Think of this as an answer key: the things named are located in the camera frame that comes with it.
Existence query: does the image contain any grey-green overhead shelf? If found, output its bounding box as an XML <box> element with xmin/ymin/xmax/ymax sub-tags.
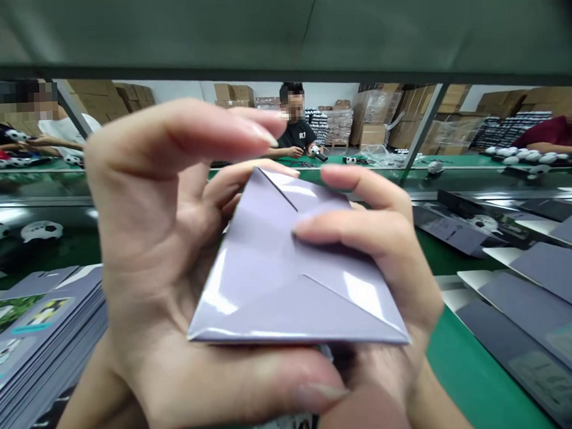
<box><xmin>0</xmin><ymin>0</ymin><xmax>572</xmax><ymax>112</ymax></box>

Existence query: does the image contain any open carton with ball toy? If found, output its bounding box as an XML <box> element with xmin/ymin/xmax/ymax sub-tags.
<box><xmin>410</xmin><ymin>195</ymin><xmax>536</xmax><ymax>263</ymax></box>

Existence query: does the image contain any spread of flat dark cartons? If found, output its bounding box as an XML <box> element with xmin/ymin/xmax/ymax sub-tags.
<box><xmin>431</xmin><ymin>183</ymin><xmax>572</xmax><ymax>429</ymax></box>

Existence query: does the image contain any person's right hand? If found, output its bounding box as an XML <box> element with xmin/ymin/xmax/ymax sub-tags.
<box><xmin>290</xmin><ymin>159</ymin><xmax>449</xmax><ymax>396</ymax></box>

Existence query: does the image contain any stack of flat printed cartons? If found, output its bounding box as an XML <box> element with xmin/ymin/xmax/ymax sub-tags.
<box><xmin>0</xmin><ymin>263</ymin><xmax>114</xmax><ymax>429</ymax></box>

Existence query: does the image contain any row of ball toys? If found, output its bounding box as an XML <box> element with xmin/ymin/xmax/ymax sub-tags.
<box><xmin>481</xmin><ymin>142</ymin><xmax>572</xmax><ymax>182</ymax></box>

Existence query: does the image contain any glossy purple carton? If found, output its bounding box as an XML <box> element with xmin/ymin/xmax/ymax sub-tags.
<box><xmin>179</xmin><ymin>159</ymin><xmax>412</xmax><ymax>355</ymax></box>

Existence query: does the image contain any stack of ball toy trays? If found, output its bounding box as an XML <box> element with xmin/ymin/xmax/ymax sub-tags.
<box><xmin>467</xmin><ymin>109</ymin><xmax>557</xmax><ymax>151</ymax></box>
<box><xmin>304</xmin><ymin>104</ymin><xmax>355</xmax><ymax>149</ymax></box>

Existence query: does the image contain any stack of cardboard boxes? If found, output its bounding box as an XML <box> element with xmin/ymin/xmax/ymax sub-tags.
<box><xmin>65</xmin><ymin>76</ymin><xmax>157</xmax><ymax>126</ymax></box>
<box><xmin>213</xmin><ymin>80</ymin><xmax>257</xmax><ymax>110</ymax></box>
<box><xmin>350</xmin><ymin>75</ymin><xmax>572</xmax><ymax>161</ymax></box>

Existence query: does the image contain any person's left hand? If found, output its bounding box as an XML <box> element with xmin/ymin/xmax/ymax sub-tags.
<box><xmin>80</xmin><ymin>92</ymin><xmax>352</xmax><ymax>429</ymax></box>

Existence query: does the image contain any pile of ball toys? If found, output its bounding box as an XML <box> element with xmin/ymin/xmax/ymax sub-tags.
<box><xmin>0</xmin><ymin>124</ymin><xmax>86</xmax><ymax>172</ymax></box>

